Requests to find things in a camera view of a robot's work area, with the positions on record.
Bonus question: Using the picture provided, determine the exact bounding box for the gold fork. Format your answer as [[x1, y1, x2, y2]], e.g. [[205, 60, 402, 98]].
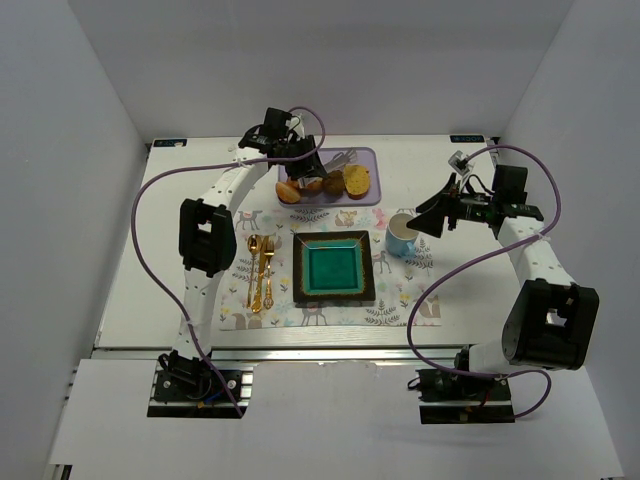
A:
[[263, 236, 275, 310]]

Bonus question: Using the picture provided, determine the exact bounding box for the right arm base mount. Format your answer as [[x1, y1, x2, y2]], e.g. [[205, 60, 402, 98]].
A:
[[407, 369, 515, 425]]

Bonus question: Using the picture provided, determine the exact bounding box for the orange glazed bread roll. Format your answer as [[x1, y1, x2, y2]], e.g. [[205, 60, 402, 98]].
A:
[[275, 182, 301, 204]]

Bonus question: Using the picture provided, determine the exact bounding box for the sliced baguette bread piece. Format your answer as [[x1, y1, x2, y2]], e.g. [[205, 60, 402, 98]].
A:
[[299, 180, 323, 196]]

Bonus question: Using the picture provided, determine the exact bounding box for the animal print cloth placemat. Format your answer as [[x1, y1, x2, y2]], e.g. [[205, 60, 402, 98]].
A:
[[214, 207, 435, 330]]

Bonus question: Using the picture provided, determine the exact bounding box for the lavender plastic tray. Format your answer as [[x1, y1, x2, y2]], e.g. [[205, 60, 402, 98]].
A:
[[275, 147, 382, 208]]

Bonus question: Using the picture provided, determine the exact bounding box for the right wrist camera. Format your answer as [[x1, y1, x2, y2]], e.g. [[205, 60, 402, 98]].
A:
[[448, 150, 473, 177]]

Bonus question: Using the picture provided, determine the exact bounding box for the light blue mug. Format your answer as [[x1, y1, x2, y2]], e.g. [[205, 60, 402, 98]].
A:
[[385, 213, 419, 259]]

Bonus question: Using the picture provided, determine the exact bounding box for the aluminium frame rail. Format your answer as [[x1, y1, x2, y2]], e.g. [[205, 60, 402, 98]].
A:
[[91, 327, 462, 365]]

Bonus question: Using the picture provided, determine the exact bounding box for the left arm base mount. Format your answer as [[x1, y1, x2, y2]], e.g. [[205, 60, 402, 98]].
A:
[[147, 354, 248, 419]]

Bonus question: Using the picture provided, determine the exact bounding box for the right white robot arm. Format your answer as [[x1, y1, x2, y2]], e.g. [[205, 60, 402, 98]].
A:
[[408, 165, 599, 377]]

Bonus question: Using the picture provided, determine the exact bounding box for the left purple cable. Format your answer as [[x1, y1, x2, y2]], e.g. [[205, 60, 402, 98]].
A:
[[130, 105, 327, 418]]

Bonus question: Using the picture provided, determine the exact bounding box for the gold spoon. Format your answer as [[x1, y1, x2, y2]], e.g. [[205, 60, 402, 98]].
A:
[[246, 234, 262, 307]]

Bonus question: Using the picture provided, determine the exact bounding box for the dark brown chocolate bun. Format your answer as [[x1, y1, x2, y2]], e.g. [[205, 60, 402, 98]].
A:
[[322, 170, 345, 197]]

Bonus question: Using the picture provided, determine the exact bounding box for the square teal black plate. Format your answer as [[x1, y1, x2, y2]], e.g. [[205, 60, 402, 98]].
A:
[[292, 230, 376, 305]]

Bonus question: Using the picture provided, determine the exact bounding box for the gold knife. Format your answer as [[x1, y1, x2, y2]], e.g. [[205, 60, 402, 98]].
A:
[[251, 235, 270, 313]]

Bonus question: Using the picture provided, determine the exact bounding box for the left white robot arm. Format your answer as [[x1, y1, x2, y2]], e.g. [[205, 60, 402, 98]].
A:
[[159, 107, 324, 394]]

